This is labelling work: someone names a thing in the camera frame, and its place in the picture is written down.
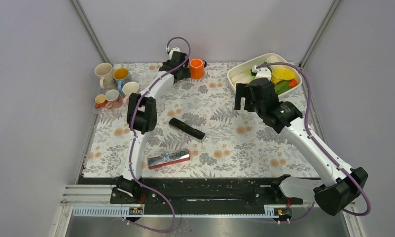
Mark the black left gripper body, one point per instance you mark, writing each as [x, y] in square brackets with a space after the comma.
[184, 72]

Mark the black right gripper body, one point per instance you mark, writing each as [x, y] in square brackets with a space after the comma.
[243, 90]

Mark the large orange mug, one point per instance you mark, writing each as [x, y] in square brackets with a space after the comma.
[197, 68]

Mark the light pink mug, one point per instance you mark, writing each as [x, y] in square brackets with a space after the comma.
[128, 89]

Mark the cream ceramic mug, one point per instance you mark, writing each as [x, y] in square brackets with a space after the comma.
[104, 72]

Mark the salmon pink printed mug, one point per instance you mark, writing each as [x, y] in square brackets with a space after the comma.
[114, 99]

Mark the small orange cup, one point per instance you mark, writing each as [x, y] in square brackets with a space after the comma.
[100, 101]

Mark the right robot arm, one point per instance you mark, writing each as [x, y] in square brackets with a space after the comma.
[339, 183]

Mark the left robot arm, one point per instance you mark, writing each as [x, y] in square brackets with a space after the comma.
[142, 119]

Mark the yellow toy cabbage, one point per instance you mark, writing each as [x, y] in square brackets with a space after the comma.
[279, 72]

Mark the white plastic basin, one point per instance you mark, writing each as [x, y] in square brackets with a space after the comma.
[261, 60]

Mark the orange toy carrot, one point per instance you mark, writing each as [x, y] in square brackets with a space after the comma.
[292, 83]

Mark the black rectangular box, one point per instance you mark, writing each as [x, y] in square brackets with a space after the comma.
[186, 129]

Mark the floral tablecloth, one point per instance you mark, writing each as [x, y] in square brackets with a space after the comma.
[236, 143]

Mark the silver red stapler box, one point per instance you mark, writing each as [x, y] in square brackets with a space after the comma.
[168, 158]

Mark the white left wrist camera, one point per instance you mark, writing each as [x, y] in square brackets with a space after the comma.
[171, 51]

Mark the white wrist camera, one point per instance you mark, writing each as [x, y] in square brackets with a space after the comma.
[263, 72]
[171, 51]

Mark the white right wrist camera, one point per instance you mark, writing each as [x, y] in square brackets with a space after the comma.
[263, 72]

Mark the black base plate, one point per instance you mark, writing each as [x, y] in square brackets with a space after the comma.
[199, 196]

